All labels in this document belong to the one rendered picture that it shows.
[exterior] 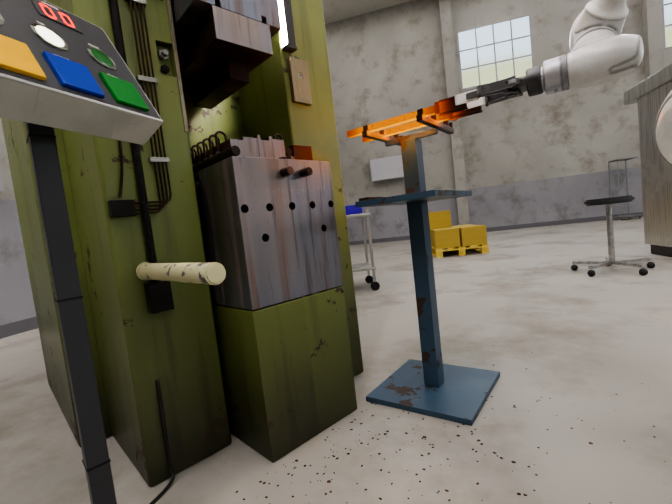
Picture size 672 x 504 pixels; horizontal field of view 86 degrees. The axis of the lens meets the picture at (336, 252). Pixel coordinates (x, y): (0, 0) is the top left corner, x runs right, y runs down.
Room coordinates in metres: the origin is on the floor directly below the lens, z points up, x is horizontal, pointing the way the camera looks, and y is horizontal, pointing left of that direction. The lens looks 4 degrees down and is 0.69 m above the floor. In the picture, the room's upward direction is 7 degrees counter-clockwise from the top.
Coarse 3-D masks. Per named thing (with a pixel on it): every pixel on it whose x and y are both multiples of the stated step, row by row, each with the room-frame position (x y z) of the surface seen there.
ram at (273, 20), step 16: (176, 0) 1.15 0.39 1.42; (192, 0) 1.08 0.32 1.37; (208, 0) 1.09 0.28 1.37; (224, 0) 1.13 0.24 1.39; (240, 0) 1.17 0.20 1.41; (256, 0) 1.21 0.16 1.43; (272, 0) 1.26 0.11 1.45; (176, 16) 1.16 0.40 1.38; (192, 16) 1.15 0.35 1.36; (256, 16) 1.21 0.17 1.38; (272, 16) 1.25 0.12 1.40; (176, 32) 1.22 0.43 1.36; (272, 32) 1.28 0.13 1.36
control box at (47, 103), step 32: (0, 0) 0.65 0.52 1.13; (32, 0) 0.72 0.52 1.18; (0, 32) 0.60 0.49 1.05; (32, 32) 0.66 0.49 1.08; (64, 32) 0.74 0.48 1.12; (96, 32) 0.84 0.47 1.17; (96, 64) 0.76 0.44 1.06; (0, 96) 0.57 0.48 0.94; (32, 96) 0.60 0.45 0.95; (64, 96) 0.63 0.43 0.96; (64, 128) 0.68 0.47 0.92; (96, 128) 0.73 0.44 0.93; (128, 128) 0.78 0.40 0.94
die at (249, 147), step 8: (256, 136) 1.17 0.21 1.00; (224, 144) 1.13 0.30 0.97; (232, 144) 1.10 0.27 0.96; (240, 144) 1.12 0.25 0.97; (248, 144) 1.14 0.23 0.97; (256, 144) 1.16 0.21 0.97; (264, 144) 1.18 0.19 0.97; (272, 144) 1.21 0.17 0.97; (280, 144) 1.23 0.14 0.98; (208, 152) 1.21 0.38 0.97; (240, 152) 1.12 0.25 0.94; (248, 152) 1.14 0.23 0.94; (256, 152) 1.16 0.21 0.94; (264, 152) 1.18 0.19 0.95; (272, 152) 1.20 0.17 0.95; (280, 152) 1.22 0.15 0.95; (192, 160) 1.30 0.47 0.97
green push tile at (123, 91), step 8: (104, 80) 0.74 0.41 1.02; (112, 80) 0.75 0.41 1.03; (120, 80) 0.77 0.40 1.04; (112, 88) 0.73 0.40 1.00; (120, 88) 0.76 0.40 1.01; (128, 88) 0.78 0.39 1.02; (112, 96) 0.73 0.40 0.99; (120, 96) 0.74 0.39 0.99; (128, 96) 0.76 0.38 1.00; (136, 96) 0.78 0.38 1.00; (128, 104) 0.75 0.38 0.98; (136, 104) 0.76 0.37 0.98; (144, 104) 0.79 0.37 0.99
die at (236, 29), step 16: (208, 16) 1.12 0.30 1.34; (224, 16) 1.13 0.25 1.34; (240, 16) 1.16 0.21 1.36; (192, 32) 1.20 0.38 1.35; (208, 32) 1.13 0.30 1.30; (224, 32) 1.12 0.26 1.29; (240, 32) 1.16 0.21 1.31; (256, 32) 1.20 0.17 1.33; (192, 48) 1.22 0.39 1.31; (208, 48) 1.15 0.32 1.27; (224, 48) 1.16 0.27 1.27; (240, 48) 1.17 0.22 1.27; (256, 48) 1.19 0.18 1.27; (192, 64) 1.24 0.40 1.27; (208, 64) 1.25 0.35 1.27; (256, 64) 1.29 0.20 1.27; (192, 80) 1.36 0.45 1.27
